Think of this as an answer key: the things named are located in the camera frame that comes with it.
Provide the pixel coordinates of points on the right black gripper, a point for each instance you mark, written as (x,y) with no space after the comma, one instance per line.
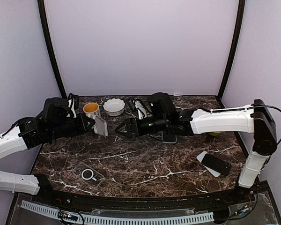
(129,123)

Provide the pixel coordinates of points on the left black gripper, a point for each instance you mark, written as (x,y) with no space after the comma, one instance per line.
(83,128)

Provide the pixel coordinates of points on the clear white phone case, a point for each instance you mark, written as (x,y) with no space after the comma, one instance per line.
(100,126)

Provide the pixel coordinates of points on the light blue phone case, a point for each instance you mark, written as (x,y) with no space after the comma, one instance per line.
(169,139)

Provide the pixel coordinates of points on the black phone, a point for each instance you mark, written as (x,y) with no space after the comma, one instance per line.
(225,167)

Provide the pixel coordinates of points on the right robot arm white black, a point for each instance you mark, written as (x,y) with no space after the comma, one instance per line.
(254,118)

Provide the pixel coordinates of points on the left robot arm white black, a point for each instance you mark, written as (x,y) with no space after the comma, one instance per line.
(58,119)

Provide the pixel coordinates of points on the transparent clear phone case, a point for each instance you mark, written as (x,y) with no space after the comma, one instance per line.
(87,174)

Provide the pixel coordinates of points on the white phone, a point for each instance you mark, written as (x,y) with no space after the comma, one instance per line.
(211,163)

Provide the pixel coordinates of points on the floral white mug yellow inside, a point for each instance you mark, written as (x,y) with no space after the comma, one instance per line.
(92,110)

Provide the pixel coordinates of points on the white scalloped bowl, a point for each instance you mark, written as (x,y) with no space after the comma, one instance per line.
(114,107)

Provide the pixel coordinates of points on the green bowl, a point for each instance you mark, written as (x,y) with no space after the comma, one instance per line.
(214,133)

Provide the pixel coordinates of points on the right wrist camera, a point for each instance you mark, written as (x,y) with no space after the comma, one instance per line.
(137,106)

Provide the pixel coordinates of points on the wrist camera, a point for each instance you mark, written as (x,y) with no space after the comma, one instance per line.
(137,106)
(73,104)

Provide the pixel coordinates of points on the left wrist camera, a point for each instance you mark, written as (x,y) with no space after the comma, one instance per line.
(73,104)

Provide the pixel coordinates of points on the white slotted cable duct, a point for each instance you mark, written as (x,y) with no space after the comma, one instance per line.
(70,217)

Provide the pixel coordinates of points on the left black frame post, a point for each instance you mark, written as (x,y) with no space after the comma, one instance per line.
(49,46)

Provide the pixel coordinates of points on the black frame post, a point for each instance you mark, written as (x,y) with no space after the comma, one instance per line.
(233,49)
(49,46)

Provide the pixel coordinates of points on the right black frame post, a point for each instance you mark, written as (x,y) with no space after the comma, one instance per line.
(233,49)

